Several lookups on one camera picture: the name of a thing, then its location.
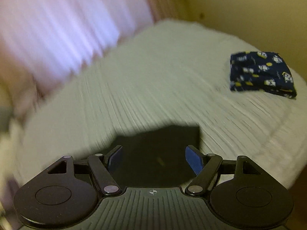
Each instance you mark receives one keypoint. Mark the black garment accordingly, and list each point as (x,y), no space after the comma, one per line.
(153,158)

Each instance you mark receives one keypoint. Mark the pink curtain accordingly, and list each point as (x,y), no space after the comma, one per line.
(53,39)

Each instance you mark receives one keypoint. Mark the navy patterned folded garment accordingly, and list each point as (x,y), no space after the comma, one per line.
(261,71)

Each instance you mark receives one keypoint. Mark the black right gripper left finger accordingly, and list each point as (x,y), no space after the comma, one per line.
(67,191)

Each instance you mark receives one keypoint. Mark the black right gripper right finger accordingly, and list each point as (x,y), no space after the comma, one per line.
(238,192)

